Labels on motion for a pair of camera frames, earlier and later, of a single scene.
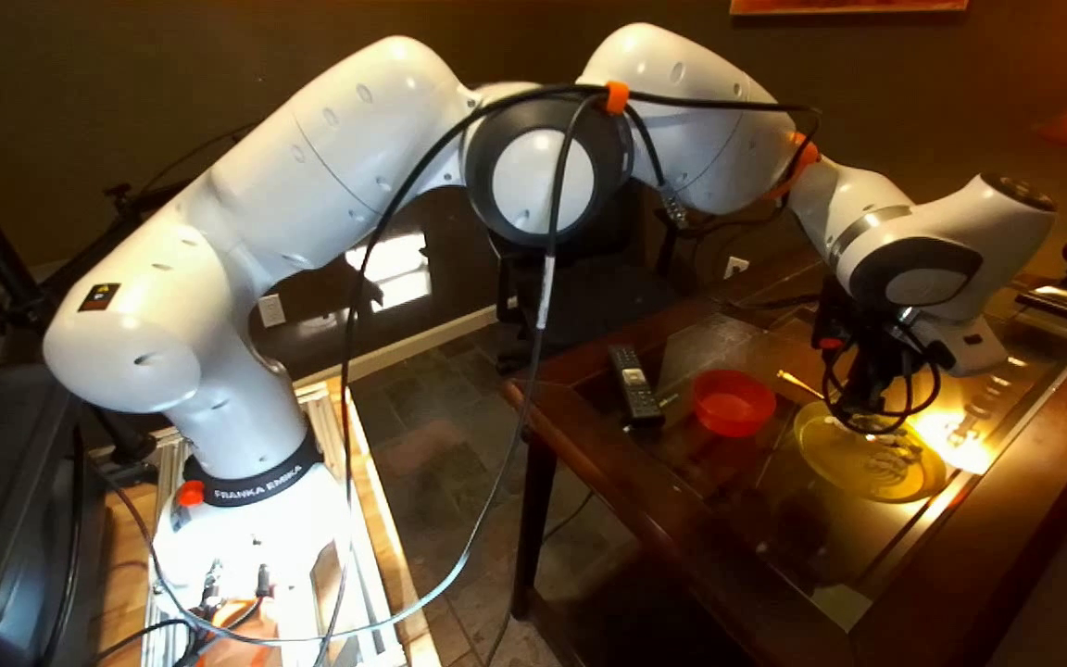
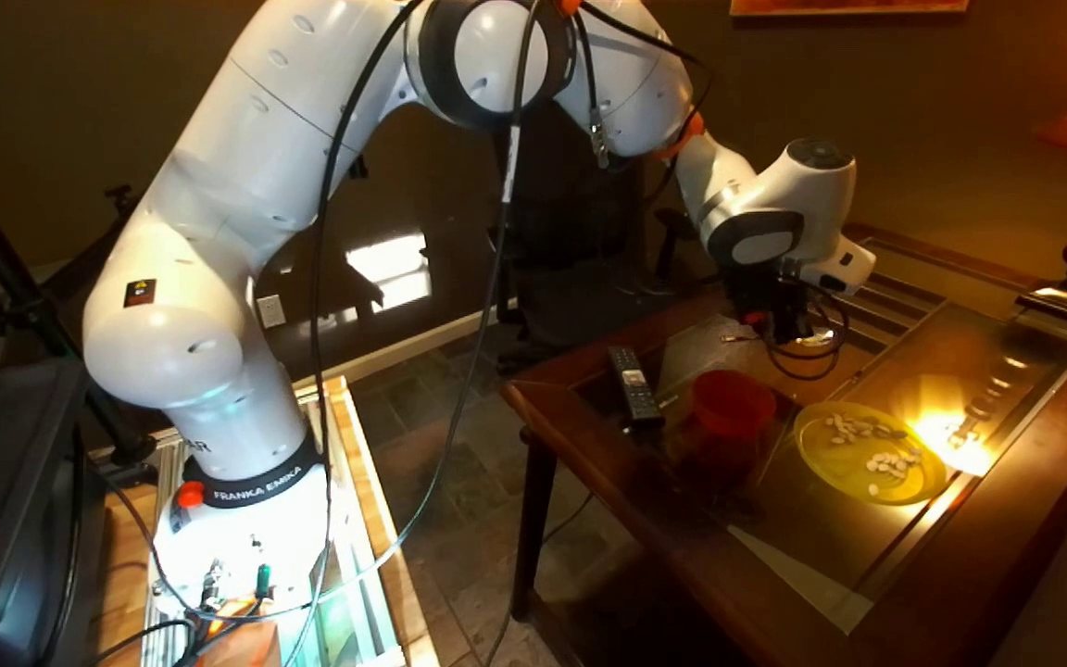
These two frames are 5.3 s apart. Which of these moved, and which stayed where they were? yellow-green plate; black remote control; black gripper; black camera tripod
Moved: black gripper
Stayed: black remote control; black camera tripod; yellow-green plate
